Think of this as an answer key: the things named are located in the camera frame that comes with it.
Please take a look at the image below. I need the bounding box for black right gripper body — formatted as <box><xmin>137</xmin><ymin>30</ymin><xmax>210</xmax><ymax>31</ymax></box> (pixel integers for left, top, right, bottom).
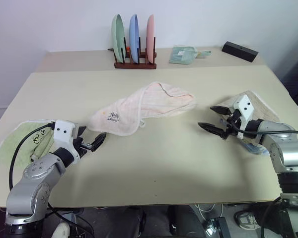
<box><xmin>220</xmin><ymin>110</ymin><xmax>241</xmax><ymax>141</ymax></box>

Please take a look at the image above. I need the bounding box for pink plate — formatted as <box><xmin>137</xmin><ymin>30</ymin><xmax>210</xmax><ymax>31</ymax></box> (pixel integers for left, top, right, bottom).
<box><xmin>146</xmin><ymin>14</ymin><xmax>156</xmax><ymax>64</ymax></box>

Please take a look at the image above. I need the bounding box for folded mint green cloth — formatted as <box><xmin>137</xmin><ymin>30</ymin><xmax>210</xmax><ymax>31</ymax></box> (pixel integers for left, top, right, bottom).
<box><xmin>168</xmin><ymin>45</ymin><xmax>199</xmax><ymax>66</ymax></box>

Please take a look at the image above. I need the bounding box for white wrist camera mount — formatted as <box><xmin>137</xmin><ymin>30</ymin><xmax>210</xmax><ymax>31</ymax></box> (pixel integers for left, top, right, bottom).
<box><xmin>232</xmin><ymin>94</ymin><xmax>256</xmax><ymax>131</ymax></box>
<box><xmin>53</xmin><ymin>119</ymin><xmax>81</xmax><ymax>165</ymax></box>

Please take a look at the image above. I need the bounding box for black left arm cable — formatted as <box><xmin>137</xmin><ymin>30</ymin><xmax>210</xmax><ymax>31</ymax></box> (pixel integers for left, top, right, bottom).
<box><xmin>9</xmin><ymin>120</ymin><xmax>57</xmax><ymax>193</ymax></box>

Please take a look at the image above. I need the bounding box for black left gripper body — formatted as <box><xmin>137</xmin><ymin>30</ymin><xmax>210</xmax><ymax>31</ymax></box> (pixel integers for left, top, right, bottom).
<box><xmin>73</xmin><ymin>135</ymin><xmax>94</xmax><ymax>160</ymax></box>

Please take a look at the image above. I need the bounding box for black cable under table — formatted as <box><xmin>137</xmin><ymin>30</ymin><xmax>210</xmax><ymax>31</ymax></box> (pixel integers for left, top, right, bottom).
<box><xmin>47</xmin><ymin>202</ymin><xmax>96</xmax><ymax>238</ymax></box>

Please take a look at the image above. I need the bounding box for dark grey rounded shape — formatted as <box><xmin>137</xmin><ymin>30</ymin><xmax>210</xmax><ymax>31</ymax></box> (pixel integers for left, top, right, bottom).
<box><xmin>173</xmin><ymin>205</ymin><xmax>206</xmax><ymax>238</ymax></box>

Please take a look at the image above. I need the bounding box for beige ribbed towel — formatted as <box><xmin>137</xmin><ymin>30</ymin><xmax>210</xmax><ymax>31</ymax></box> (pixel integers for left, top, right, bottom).
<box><xmin>216</xmin><ymin>90</ymin><xmax>280</xmax><ymax>147</ymax></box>

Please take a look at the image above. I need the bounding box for green plate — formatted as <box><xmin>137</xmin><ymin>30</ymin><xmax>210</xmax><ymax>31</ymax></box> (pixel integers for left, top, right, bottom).
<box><xmin>111</xmin><ymin>14</ymin><xmax>126</xmax><ymax>64</ymax></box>

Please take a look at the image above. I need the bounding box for beige and blue cloth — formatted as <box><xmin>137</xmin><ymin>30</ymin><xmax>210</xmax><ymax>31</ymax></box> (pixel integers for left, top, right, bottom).
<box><xmin>245</xmin><ymin>143</ymin><xmax>271</xmax><ymax>157</ymax></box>

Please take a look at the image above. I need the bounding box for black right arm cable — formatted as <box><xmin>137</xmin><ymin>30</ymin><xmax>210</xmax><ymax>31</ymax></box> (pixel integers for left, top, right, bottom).
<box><xmin>232</xmin><ymin>116</ymin><xmax>298</xmax><ymax>137</ymax></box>

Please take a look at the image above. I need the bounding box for dark wooden plate rack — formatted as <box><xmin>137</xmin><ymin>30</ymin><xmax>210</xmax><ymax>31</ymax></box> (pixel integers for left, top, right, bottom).
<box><xmin>108</xmin><ymin>37</ymin><xmax>157</xmax><ymax>70</ymax></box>

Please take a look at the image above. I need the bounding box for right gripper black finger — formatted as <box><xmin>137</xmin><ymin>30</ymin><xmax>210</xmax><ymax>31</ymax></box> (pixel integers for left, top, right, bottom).
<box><xmin>210</xmin><ymin>105</ymin><xmax>232</xmax><ymax>117</ymax></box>
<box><xmin>197</xmin><ymin>122</ymin><xmax>227</xmax><ymax>140</ymax></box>

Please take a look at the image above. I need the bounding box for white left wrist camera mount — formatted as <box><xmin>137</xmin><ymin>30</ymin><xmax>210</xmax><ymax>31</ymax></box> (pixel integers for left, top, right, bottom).
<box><xmin>53</xmin><ymin>119</ymin><xmax>81</xmax><ymax>165</ymax></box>

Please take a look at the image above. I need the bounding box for black rectangular box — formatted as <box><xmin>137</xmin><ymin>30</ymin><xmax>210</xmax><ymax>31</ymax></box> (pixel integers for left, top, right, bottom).
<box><xmin>221</xmin><ymin>41</ymin><xmax>260</xmax><ymax>63</ymax></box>

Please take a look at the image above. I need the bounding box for black floor device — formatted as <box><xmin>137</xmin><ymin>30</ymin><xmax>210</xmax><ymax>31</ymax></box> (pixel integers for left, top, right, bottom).
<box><xmin>204</xmin><ymin>216</ymin><xmax>231</xmax><ymax>238</ymax></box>

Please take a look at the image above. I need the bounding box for green embroidered towel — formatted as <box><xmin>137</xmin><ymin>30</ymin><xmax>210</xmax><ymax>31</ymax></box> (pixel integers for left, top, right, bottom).
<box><xmin>0</xmin><ymin>120</ymin><xmax>57</xmax><ymax>167</ymax></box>

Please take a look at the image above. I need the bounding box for pink embroidered towel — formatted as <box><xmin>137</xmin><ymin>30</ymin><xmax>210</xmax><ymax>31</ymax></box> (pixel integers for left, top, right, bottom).
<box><xmin>88</xmin><ymin>81</ymin><xmax>197</xmax><ymax>137</ymax></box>

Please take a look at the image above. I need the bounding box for blue plate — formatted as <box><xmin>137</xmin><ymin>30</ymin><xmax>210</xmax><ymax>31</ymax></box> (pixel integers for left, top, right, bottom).
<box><xmin>129</xmin><ymin>14</ymin><xmax>141</xmax><ymax>64</ymax></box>

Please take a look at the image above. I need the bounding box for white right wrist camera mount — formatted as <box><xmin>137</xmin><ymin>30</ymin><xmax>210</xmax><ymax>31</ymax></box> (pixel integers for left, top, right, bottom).
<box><xmin>232</xmin><ymin>94</ymin><xmax>256</xmax><ymax>131</ymax></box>

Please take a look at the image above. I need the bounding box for white sneaker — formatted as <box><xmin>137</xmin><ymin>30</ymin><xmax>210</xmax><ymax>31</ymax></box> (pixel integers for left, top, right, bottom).
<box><xmin>235</xmin><ymin>207</ymin><xmax>261</xmax><ymax>231</ymax></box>
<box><xmin>50</xmin><ymin>221</ymin><xmax>71</xmax><ymax>238</ymax></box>

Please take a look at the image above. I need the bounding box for dark brown cabinet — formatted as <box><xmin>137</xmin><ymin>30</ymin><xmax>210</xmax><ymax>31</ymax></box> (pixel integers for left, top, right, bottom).
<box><xmin>280</xmin><ymin>53</ymin><xmax>298</xmax><ymax>114</ymax></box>

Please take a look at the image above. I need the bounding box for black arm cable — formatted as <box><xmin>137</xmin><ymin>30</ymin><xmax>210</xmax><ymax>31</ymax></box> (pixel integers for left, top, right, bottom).
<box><xmin>232</xmin><ymin>116</ymin><xmax>298</xmax><ymax>137</ymax></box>
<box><xmin>9</xmin><ymin>120</ymin><xmax>57</xmax><ymax>193</ymax></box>

